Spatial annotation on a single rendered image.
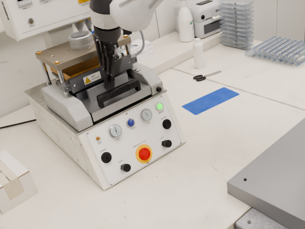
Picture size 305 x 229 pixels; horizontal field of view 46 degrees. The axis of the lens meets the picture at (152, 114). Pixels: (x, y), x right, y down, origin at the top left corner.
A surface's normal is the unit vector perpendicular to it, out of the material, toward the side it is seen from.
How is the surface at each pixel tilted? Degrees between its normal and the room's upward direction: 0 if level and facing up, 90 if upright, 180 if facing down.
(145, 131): 65
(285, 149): 4
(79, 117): 40
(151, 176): 0
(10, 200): 90
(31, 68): 90
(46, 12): 90
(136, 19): 106
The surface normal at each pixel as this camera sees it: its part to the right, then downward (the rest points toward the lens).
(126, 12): -0.05, 0.50
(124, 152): 0.48, -0.07
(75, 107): 0.27, -0.44
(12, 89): 0.64, 0.30
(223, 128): -0.15, -0.85
